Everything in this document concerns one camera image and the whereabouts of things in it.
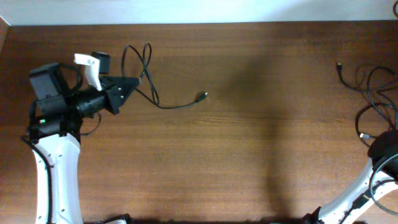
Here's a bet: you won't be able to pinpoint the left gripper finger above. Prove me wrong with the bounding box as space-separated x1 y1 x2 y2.
113 77 140 107
91 52 111 75

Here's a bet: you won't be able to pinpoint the black usb cable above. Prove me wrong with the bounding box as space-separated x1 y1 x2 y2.
121 42 208 110
336 62 398 149

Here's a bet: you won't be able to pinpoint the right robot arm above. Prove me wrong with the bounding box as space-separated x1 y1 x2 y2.
299 130 397 224

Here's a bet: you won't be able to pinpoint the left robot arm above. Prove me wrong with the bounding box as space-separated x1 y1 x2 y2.
22 52 141 223

